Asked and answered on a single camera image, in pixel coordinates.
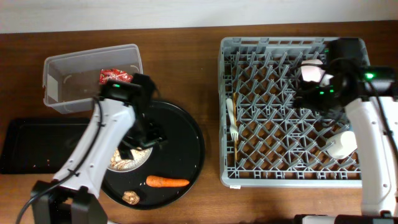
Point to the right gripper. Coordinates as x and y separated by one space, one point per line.
305 98

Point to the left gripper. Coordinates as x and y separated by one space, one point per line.
156 137

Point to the pink bowl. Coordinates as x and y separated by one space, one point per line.
311 72

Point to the grey plate with food scraps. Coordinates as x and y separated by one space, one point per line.
125 165

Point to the cream white cup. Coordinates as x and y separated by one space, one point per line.
341 145

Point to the red snack wrapper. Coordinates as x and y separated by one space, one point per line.
114 74

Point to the white plastic fork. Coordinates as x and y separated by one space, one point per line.
229 105

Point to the wooden chopstick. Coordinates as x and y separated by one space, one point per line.
235 95

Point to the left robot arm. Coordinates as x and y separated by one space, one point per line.
118 116

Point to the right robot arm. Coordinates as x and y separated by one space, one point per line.
368 95

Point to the grey dishwasher rack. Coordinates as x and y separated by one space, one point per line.
278 145

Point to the round black tray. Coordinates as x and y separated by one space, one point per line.
182 157

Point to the orange carrot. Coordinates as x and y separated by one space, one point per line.
159 182

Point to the brown walnut shell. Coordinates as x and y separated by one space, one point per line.
131 197

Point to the clear plastic bin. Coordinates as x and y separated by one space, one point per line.
71 80

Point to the black rectangular tray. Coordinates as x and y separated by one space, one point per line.
40 145

